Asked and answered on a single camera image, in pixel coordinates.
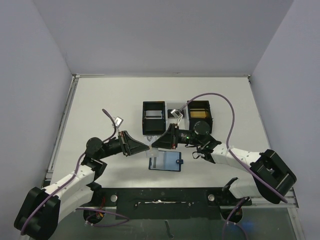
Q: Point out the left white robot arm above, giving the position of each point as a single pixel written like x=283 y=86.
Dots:
x=43 y=208

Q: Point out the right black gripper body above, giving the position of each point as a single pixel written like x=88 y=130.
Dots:
x=174 y=136

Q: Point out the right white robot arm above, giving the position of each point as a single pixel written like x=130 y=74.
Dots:
x=271 y=177

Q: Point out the white silver card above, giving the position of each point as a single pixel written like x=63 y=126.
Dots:
x=152 y=152

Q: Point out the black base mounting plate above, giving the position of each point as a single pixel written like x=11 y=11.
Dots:
x=166 y=203

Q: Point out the black white card tray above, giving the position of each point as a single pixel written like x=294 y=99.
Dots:
x=159 y=126

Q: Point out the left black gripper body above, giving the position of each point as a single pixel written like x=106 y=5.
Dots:
x=124 y=143

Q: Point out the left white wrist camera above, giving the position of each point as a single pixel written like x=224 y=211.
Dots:
x=118 y=121

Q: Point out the blue leather card holder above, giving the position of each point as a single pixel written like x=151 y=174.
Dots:
x=170 y=161

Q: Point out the silver credit card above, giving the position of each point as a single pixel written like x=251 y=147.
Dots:
x=153 y=114

